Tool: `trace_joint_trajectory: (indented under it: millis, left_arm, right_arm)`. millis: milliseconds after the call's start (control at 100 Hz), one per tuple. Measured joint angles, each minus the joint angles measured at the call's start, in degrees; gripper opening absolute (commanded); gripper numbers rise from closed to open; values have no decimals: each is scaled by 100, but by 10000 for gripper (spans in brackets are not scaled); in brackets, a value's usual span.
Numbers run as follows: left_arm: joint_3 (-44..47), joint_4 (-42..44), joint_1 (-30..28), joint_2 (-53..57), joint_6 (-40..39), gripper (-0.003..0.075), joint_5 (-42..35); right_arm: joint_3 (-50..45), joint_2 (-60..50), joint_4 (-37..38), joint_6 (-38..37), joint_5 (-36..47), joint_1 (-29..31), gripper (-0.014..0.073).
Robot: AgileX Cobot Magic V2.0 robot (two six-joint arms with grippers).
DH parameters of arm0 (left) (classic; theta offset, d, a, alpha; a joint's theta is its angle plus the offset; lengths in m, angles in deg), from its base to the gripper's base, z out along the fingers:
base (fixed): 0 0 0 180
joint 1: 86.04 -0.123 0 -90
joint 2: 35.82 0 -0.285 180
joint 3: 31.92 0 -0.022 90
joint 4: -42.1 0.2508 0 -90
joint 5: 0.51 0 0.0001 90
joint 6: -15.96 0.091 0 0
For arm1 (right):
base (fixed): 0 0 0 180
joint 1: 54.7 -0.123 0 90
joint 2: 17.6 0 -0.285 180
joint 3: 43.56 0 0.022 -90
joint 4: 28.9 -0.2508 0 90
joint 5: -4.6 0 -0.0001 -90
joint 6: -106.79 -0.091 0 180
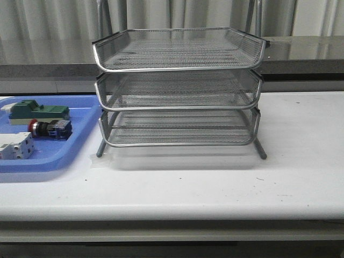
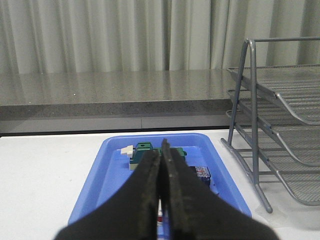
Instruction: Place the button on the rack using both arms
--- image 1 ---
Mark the silver mesh tray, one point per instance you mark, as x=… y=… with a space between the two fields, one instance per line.
x=144 y=50
x=179 y=128
x=179 y=90

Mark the red emergency stop push button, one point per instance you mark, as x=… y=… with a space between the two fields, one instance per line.
x=56 y=129

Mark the silver mesh bottom tray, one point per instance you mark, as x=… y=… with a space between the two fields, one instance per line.
x=179 y=128

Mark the silver mesh top tray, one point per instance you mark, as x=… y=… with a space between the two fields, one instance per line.
x=144 y=50

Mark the blue plastic tray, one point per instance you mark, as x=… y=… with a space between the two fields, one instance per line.
x=50 y=154

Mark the dark stone back counter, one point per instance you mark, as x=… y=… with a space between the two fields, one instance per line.
x=300 y=58

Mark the green and beige switch block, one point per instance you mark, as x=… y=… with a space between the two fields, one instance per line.
x=21 y=113

